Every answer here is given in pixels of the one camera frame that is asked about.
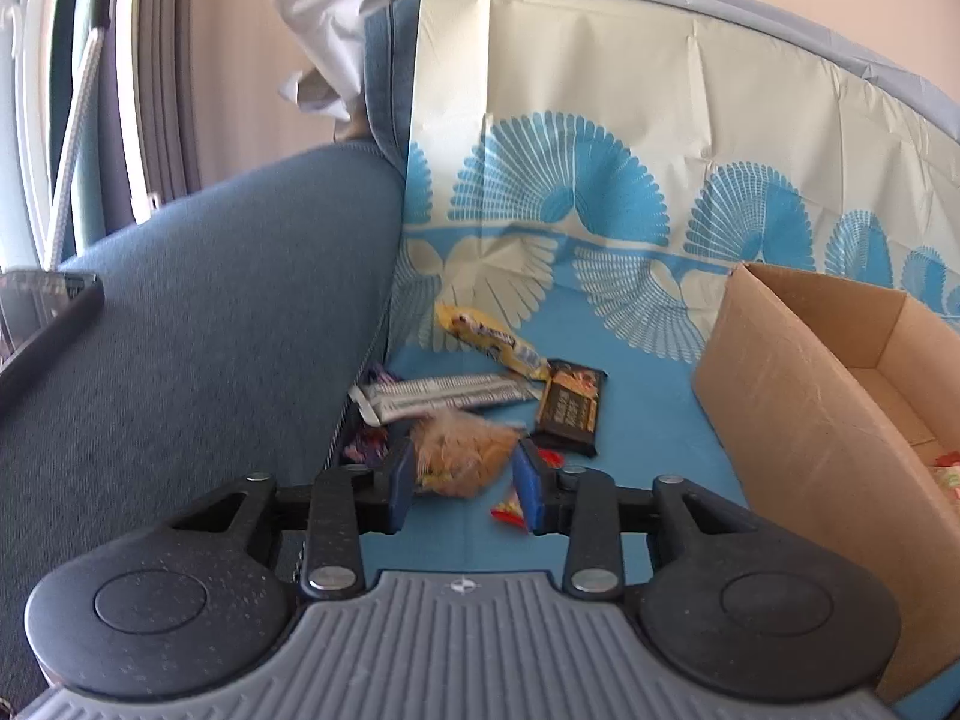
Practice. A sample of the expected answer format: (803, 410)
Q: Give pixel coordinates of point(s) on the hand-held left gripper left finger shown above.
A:
(401, 487)

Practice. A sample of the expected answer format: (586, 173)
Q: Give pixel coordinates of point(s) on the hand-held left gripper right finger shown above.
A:
(529, 491)

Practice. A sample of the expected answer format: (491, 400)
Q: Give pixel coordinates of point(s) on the red candy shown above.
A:
(508, 511)

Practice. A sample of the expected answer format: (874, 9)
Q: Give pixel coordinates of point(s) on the purple candy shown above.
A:
(367, 446)
(381, 373)

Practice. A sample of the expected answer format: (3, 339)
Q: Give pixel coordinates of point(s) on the beige cracker bag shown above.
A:
(465, 450)

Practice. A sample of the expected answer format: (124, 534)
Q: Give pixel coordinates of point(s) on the dark brown snack packet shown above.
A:
(570, 405)

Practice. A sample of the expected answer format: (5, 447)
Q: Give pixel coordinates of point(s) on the yellow snack bar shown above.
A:
(487, 337)

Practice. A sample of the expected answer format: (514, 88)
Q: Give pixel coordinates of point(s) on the brown cardboard box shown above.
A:
(787, 427)

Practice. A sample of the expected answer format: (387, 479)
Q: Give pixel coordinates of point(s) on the black phone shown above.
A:
(52, 330)

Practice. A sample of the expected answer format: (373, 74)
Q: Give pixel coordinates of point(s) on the blue and cream printed cloth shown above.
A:
(600, 52)

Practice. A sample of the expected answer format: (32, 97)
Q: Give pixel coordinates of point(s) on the grey curtain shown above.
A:
(169, 52)

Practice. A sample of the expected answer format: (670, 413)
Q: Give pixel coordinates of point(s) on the window blind wand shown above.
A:
(79, 90)

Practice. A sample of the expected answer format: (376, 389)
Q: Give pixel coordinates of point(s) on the white window frame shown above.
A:
(30, 90)

